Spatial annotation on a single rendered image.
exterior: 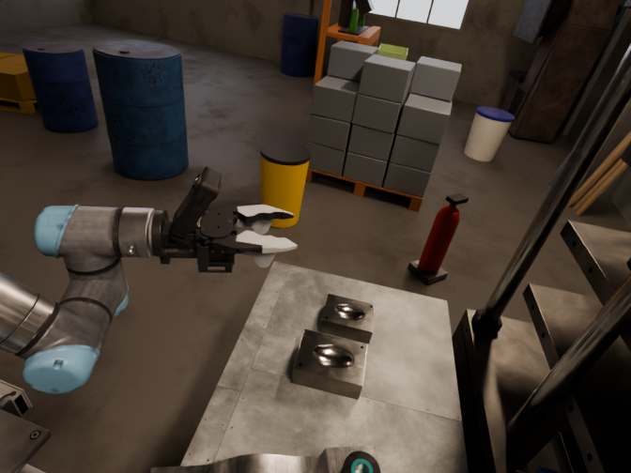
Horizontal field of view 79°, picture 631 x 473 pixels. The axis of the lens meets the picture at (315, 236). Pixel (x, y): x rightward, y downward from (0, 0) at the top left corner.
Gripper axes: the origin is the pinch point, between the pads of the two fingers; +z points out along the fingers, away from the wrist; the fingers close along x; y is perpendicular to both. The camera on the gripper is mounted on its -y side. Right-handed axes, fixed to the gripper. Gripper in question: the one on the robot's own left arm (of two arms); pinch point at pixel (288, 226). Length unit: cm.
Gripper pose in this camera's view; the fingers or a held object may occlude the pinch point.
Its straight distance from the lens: 60.9
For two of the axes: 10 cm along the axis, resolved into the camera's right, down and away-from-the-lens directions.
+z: 9.8, 0.2, 1.9
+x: 1.2, 7.0, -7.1
